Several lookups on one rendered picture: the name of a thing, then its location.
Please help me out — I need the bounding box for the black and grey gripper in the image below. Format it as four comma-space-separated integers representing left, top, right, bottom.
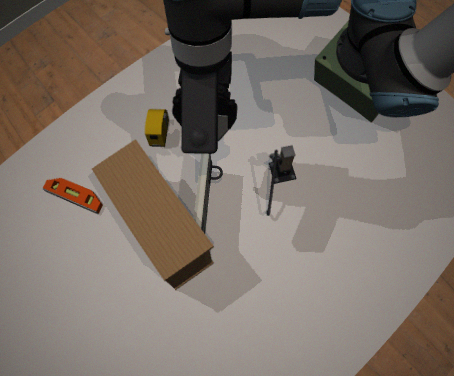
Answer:
172, 51, 237, 141

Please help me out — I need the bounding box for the orange torpedo spirit level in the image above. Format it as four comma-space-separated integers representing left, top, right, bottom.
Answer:
43, 178, 103, 214

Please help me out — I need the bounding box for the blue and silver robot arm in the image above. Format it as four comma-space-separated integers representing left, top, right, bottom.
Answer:
163, 0, 454, 154

